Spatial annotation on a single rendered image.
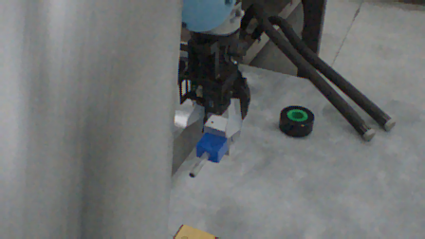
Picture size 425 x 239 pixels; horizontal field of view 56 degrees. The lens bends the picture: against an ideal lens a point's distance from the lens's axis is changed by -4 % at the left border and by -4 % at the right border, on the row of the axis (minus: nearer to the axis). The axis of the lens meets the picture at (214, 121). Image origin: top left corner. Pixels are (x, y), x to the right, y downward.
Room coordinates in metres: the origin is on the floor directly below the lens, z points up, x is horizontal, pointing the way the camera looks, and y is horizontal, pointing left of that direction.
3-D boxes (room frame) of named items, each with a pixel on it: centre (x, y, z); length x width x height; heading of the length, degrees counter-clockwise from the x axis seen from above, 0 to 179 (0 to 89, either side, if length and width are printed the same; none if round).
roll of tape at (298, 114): (0.78, -0.19, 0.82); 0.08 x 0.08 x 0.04
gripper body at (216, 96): (0.55, 0.00, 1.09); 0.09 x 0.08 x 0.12; 155
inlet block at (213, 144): (0.54, 0.01, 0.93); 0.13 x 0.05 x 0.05; 155
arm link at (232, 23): (0.56, 0.00, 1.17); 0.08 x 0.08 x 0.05
